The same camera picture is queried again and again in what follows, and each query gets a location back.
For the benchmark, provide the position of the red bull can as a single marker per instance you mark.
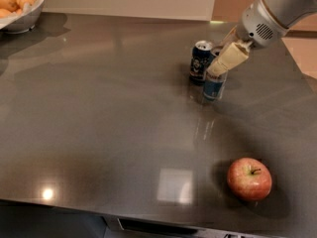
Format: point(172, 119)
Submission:
point(214, 86)

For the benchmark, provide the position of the orange fruit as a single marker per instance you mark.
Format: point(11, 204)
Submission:
point(22, 3)
point(10, 5)
point(4, 13)

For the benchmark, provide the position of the red apple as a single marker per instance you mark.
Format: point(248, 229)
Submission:
point(249, 179)

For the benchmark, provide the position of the orange fruit bottom left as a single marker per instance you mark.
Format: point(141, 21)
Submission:
point(4, 13)

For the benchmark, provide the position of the orange fruit middle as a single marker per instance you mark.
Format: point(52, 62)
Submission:
point(22, 3)

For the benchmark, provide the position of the white fruit bowl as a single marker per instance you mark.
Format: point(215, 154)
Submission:
point(24, 19)

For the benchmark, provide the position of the blue pepsi can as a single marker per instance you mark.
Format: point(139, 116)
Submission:
point(201, 58)

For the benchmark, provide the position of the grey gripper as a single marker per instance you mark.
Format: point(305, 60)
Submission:
point(259, 24)

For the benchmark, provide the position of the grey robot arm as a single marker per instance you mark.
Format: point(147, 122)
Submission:
point(289, 12)

